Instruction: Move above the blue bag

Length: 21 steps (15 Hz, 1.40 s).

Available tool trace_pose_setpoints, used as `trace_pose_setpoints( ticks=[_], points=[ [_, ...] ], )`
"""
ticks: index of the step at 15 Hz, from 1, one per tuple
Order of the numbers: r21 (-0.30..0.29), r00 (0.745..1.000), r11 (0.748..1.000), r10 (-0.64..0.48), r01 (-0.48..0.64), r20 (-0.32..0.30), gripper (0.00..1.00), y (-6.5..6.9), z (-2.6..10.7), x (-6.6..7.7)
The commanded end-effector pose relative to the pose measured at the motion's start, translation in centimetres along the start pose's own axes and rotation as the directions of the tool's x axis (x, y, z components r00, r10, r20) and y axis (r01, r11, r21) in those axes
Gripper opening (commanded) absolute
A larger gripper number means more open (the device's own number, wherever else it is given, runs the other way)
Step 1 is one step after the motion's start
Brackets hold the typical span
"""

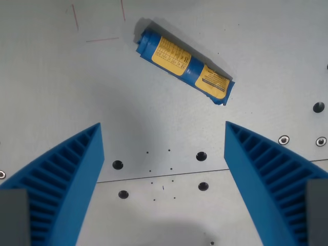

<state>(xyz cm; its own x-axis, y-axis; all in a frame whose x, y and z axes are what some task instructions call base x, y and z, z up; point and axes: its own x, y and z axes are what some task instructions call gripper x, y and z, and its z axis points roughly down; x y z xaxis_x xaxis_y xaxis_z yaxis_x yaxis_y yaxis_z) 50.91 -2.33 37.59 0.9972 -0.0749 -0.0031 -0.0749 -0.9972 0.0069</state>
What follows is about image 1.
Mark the silver socket head screw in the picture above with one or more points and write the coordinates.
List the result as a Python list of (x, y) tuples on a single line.
[(321, 141), (283, 140), (1, 174)]

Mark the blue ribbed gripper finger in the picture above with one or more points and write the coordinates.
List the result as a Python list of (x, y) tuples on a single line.
[(74, 179), (251, 179)]

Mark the blue bag with yellow labels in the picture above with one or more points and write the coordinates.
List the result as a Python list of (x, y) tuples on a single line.
[(185, 67)]

